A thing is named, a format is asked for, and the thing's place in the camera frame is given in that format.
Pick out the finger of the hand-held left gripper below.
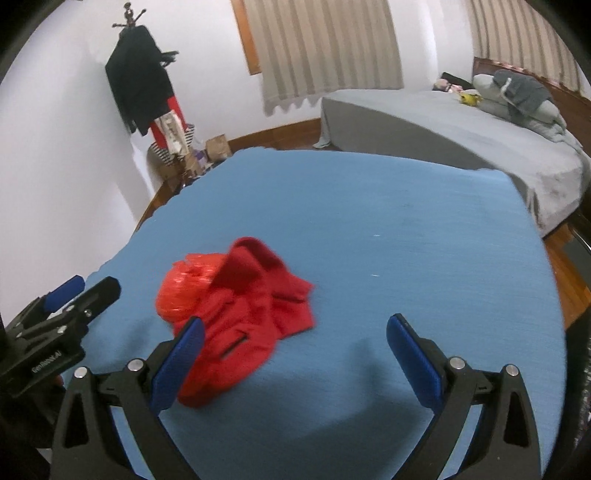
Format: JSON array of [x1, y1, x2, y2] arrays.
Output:
[[7, 275, 86, 335], [16, 277, 122, 344]]

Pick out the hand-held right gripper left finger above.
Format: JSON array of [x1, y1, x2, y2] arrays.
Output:
[[48, 316, 206, 480]]

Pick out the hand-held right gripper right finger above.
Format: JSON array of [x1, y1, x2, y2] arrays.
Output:
[[387, 314, 543, 480]]

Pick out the red plastic bag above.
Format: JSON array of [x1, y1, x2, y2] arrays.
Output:
[[156, 253, 229, 324]]

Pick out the red cloth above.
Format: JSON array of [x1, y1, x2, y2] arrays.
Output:
[[173, 237, 315, 409]]

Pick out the blue table cloth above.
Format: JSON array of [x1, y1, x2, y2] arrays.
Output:
[[81, 148, 568, 480]]

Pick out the brown cardboard box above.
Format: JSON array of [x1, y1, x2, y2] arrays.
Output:
[[159, 152, 204, 191]]

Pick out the striped tote bag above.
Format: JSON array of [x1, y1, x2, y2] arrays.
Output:
[[148, 124, 199, 168]]

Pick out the red garment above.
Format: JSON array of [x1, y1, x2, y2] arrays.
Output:
[[148, 96, 188, 148]]

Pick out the brown paper bag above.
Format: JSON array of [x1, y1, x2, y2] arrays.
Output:
[[204, 135, 232, 162]]

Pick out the black coat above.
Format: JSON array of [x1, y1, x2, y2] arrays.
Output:
[[105, 25, 178, 136]]

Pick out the bed with grey sheet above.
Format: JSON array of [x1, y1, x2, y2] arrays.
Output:
[[313, 88, 591, 238]]

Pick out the folded grey blanket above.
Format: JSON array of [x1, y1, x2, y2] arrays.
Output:
[[536, 115, 585, 151]]

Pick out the grey pillows and clothes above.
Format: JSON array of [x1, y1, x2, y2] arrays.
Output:
[[472, 74, 559, 125]]

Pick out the wooden coat rack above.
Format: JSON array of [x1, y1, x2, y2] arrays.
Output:
[[113, 2, 195, 185]]

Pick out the black cushion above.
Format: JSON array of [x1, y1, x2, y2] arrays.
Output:
[[438, 71, 474, 88]]

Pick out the dark grey clothing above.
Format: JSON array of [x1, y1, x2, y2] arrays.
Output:
[[492, 69, 555, 121]]

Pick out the wide striped beige curtain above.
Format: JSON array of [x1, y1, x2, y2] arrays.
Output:
[[243, 0, 404, 116]]

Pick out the narrow striped beige curtain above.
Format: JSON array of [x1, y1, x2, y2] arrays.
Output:
[[466, 0, 583, 88]]

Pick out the wooden window frame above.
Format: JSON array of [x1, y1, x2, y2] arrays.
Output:
[[231, 0, 263, 76]]

